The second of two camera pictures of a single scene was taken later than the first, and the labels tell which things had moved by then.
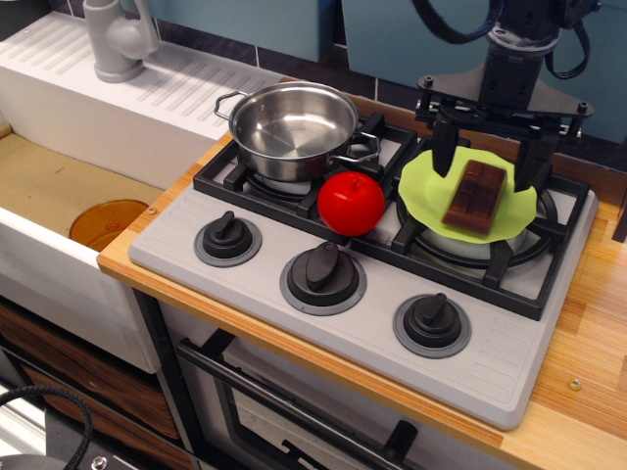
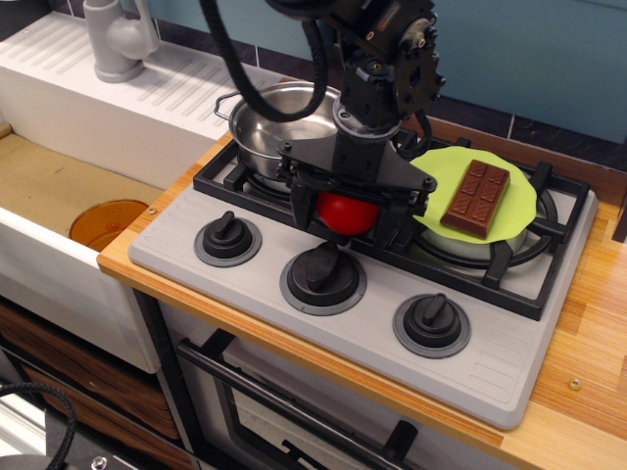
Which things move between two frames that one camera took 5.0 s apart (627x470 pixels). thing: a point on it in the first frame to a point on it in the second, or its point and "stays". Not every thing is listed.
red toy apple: x=351 y=203 stays
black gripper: x=449 y=98 to x=328 y=163
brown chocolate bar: x=476 y=197 stays
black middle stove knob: x=323 y=281 stays
